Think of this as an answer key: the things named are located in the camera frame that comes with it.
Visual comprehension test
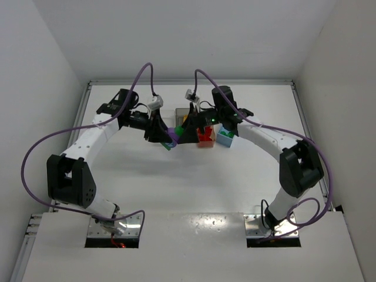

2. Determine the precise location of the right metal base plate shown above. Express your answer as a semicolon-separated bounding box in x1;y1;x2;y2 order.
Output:
244;214;299;239

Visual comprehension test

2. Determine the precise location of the blue plastic container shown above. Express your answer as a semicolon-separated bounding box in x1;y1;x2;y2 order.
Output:
216;125;236;148

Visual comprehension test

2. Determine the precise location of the purple curved lego piece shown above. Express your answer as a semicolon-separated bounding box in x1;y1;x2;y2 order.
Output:
167;127;180;147

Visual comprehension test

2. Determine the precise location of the red lego brick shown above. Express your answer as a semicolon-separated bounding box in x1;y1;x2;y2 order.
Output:
197;126;213;143

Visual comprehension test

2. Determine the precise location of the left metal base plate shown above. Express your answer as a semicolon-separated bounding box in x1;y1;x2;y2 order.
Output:
87;213;143;239

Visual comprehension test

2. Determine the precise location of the metal base plate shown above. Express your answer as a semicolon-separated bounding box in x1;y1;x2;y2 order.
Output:
244;214;299;239
87;213;143;239

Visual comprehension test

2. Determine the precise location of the green lego plate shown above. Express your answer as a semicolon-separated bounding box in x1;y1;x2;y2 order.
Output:
226;132;234;139

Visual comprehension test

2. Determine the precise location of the clear plastic container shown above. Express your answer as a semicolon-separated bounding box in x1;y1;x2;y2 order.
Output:
160;109;176;127

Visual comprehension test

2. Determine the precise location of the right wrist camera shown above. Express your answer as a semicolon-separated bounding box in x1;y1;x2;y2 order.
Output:
184;89;200;107

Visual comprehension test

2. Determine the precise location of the tan plastic container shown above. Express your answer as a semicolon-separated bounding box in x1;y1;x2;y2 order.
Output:
196;126;216;148

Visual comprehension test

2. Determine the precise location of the aluminium table frame rail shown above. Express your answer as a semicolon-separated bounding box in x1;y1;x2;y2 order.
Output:
8;78;312;282

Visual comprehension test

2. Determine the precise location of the smoke grey plastic container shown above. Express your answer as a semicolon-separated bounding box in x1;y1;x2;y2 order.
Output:
175;108;189;126

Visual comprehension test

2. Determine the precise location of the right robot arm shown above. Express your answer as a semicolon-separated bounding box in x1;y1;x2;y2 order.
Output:
177;86;324;230

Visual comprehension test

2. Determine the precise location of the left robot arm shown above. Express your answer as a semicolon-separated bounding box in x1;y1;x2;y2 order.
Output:
46;89;171;221

